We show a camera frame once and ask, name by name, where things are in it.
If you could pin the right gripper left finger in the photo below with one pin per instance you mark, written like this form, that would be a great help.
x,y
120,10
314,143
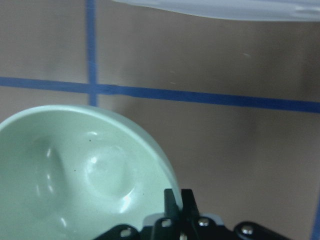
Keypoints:
x,y
171,209

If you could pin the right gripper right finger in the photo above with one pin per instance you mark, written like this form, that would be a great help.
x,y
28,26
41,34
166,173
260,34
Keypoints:
x,y
189,212

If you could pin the green bowl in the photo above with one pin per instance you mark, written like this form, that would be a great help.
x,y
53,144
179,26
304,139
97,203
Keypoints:
x,y
72,172

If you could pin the clear plastic food container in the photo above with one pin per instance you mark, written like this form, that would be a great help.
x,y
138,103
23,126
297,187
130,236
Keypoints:
x,y
239,10

